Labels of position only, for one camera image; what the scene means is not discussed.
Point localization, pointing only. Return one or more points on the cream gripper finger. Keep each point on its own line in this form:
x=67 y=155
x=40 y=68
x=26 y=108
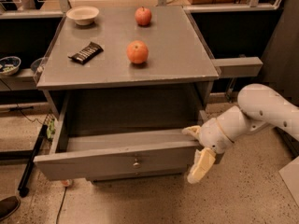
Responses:
x=192 y=131
x=203 y=161

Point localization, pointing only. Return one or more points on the grey drawer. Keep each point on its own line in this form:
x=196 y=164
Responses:
x=136 y=175
x=116 y=132

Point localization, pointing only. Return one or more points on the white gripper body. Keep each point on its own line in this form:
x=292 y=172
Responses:
x=213 y=134

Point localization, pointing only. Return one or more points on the red apple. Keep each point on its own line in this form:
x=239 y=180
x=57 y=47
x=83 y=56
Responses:
x=143 y=16

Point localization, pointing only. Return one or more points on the blue patterned bowl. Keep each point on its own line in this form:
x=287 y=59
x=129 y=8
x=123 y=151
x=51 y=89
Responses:
x=9 y=65

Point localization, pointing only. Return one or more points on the green chip bag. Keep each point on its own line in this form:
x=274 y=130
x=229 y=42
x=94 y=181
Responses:
x=50 y=132

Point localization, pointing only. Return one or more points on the clear plastic bottle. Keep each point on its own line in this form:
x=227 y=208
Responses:
x=67 y=183

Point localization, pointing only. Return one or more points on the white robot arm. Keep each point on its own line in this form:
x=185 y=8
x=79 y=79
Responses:
x=258 y=106

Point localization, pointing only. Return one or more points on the grey side shelf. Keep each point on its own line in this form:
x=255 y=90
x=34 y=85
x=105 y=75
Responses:
x=23 y=80
x=238 y=67

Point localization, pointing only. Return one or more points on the grey side shelf right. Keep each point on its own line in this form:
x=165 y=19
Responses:
x=238 y=67

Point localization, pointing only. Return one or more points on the dark shoe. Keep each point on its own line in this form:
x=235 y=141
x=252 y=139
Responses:
x=8 y=206

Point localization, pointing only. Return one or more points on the orange fruit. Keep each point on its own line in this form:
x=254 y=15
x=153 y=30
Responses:
x=137 y=52

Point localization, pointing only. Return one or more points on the black metal stand leg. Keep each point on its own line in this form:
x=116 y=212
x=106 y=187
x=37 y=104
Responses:
x=22 y=188

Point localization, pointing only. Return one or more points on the clear plastic container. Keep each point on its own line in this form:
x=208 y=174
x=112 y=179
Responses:
x=38 y=65

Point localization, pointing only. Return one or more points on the white paper bowl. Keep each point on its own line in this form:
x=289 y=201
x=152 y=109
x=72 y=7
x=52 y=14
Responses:
x=83 y=15

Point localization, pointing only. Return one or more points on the black candy bar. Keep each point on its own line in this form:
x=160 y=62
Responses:
x=87 y=53

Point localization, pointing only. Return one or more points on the grey bottom drawer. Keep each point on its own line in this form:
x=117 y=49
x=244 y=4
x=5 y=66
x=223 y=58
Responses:
x=136 y=175

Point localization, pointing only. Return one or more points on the grey top drawer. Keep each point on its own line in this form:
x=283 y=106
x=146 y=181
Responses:
x=116 y=132

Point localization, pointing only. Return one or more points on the grey side shelf left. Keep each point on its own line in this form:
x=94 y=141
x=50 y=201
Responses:
x=23 y=80

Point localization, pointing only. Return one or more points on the grey drawer cabinet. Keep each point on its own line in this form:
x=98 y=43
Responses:
x=177 y=58

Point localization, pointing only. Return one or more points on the white floor panel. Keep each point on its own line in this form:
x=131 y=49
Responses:
x=290 y=176

